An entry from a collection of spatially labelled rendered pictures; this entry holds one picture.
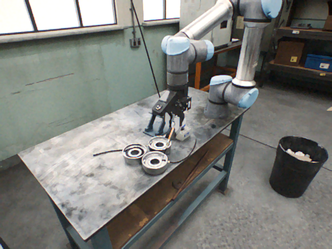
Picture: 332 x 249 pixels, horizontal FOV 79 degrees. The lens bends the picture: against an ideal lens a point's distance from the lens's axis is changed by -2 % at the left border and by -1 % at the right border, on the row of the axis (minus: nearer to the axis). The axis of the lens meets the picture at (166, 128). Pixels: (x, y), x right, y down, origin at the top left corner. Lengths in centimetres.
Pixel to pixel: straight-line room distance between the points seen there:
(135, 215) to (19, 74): 167
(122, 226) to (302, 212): 144
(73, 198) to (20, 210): 126
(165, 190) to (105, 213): 45
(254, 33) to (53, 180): 103
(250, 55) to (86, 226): 95
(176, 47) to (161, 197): 72
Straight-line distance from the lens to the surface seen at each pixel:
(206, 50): 79
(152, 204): 106
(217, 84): 117
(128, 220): 102
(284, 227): 185
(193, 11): 310
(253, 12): 103
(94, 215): 76
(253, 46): 106
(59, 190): 88
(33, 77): 229
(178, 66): 71
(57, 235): 178
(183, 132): 100
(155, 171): 82
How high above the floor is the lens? 140
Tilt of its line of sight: 32 degrees down
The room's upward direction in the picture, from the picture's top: straight up
